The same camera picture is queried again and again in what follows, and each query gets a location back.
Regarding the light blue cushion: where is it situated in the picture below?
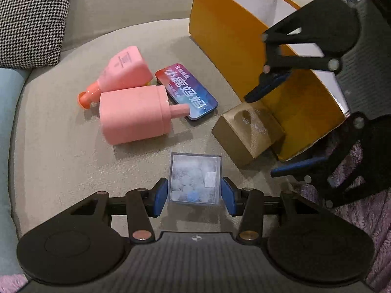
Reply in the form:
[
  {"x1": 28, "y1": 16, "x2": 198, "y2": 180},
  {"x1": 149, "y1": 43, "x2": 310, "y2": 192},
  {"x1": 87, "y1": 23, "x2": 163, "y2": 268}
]
[{"x1": 0, "y1": 67, "x2": 31, "y2": 277}]

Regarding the clear plastic box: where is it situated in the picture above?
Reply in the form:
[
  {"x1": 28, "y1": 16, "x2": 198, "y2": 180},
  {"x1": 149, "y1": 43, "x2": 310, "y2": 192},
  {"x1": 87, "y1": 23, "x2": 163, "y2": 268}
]
[{"x1": 168, "y1": 152, "x2": 222, "y2": 206}]

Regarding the purple fuzzy garment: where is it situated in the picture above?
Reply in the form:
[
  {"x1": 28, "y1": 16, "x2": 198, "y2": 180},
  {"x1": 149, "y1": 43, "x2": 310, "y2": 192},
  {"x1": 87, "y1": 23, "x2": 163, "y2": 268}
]
[{"x1": 0, "y1": 140, "x2": 391, "y2": 293}]

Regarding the pink cylinder bottle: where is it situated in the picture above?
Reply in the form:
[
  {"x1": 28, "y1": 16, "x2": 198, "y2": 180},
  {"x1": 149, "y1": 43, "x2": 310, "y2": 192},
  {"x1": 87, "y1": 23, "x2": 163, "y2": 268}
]
[{"x1": 99, "y1": 85, "x2": 190, "y2": 145}]

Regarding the pink square pump bottle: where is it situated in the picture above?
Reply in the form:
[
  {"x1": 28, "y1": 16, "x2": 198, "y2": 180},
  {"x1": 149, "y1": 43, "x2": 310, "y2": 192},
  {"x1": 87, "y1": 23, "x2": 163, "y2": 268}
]
[{"x1": 76, "y1": 46, "x2": 153, "y2": 109}]

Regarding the houndstooth cushion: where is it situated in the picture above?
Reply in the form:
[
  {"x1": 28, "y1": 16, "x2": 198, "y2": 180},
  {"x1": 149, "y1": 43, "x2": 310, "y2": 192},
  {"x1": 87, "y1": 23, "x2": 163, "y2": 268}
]
[{"x1": 0, "y1": 0, "x2": 77, "y2": 69}]

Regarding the orange cardboard shoe box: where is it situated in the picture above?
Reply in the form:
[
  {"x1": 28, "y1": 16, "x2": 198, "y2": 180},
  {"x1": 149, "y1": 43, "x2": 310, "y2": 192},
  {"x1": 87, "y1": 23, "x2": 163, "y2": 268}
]
[{"x1": 188, "y1": 0, "x2": 349, "y2": 162}]

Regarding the brown gold box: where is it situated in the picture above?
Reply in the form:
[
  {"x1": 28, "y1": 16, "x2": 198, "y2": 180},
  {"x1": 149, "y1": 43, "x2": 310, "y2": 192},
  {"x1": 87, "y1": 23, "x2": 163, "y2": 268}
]
[{"x1": 212, "y1": 101, "x2": 286, "y2": 168}]

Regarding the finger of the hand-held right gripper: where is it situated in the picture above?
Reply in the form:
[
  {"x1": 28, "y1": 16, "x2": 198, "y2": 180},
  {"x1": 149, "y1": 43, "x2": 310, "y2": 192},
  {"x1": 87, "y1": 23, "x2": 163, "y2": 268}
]
[
  {"x1": 271, "y1": 113, "x2": 391, "y2": 209},
  {"x1": 244, "y1": 9, "x2": 342, "y2": 104}
]

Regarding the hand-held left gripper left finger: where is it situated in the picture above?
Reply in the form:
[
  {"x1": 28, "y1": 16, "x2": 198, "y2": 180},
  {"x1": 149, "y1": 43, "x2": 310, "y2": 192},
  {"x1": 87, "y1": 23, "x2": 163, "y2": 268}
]
[{"x1": 65, "y1": 178, "x2": 169, "y2": 245}]

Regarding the blue and red tin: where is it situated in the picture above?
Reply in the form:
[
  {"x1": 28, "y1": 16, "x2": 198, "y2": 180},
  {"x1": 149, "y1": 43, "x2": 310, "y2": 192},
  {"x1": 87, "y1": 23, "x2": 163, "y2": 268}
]
[{"x1": 155, "y1": 63, "x2": 218, "y2": 121}]

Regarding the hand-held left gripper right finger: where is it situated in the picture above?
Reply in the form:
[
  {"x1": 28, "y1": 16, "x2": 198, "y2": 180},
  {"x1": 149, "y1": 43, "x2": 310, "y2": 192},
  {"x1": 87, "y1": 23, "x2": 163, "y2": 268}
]
[{"x1": 222, "y1": 177, "x2": 325, "y2": 245}]

